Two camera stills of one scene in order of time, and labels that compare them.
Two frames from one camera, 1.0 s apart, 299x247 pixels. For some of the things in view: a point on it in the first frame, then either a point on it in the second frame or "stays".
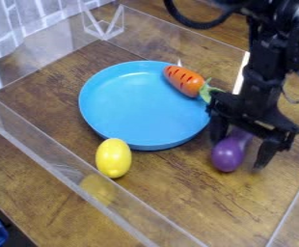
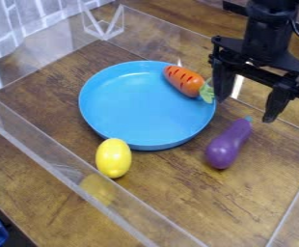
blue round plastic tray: (131, 102) stays
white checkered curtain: (13, 19) stays
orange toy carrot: (189, 83) stays
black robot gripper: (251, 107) -> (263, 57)
